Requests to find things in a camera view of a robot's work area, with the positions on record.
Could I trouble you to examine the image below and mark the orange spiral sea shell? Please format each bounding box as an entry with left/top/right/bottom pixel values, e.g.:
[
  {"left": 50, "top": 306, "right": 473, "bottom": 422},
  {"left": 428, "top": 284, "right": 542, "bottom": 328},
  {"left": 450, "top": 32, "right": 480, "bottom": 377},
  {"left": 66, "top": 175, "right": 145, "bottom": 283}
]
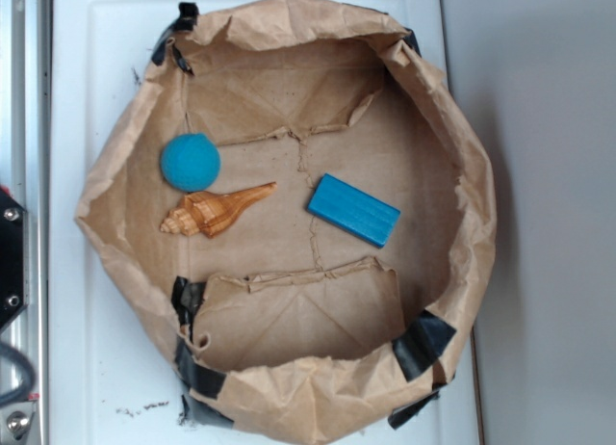
[{"left": 159, "top": 182, "right": 277, "bottom": 239}]

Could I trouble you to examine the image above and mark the brown paper bag tray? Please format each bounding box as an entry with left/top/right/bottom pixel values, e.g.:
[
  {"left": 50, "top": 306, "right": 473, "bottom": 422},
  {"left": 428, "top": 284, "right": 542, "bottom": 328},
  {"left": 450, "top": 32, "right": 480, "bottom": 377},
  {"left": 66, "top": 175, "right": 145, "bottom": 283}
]
[{"left": 76, "top": 0, "right": 497, "bottom": 444}]

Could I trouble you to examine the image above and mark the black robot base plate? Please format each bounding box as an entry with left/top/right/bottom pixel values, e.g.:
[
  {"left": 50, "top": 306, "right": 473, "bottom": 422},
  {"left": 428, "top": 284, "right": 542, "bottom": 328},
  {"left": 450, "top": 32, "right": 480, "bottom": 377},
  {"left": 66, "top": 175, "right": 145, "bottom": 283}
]
[{"left": 1, "top": 185, "right": 30, "bottom": 332}]

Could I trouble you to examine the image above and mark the grey cable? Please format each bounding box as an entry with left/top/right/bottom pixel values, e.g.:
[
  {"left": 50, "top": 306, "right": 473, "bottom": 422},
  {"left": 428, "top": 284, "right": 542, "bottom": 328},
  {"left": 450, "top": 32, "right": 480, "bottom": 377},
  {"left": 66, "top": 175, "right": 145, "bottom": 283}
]
[{"left": 0, "top": 341, "right": 36, "bottom": 407}]

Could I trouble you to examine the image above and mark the blue felt ball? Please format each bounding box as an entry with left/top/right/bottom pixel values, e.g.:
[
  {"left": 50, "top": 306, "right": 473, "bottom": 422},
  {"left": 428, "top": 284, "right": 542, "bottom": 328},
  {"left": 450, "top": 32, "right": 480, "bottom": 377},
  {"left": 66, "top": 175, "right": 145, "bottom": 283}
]
[{"left": 160, "top": 133, "right": 221, "bottom": 193}]

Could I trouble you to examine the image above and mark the aluminium frame rail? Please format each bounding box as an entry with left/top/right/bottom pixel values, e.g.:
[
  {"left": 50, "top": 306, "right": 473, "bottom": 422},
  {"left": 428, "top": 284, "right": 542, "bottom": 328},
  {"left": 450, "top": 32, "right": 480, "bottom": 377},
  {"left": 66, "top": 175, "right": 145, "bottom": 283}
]
[{"left": 1, "top": 0, "right": 52, "bottom": 444}]

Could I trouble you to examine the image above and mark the white plastic board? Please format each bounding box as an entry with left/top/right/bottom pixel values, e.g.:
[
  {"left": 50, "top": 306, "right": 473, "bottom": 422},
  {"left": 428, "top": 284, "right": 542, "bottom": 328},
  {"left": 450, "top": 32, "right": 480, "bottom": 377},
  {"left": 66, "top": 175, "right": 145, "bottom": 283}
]
[{"left": 47, "top": 0, "right": 487, "bottom": 445}]

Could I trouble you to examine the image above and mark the blue wooden block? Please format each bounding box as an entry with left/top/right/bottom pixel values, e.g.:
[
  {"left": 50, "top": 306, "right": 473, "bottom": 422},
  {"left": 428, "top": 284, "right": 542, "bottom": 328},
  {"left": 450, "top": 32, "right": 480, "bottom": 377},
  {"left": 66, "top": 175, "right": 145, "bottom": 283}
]
[{"left": 307, "top": 173, "right": 400, "bottom": 248}]

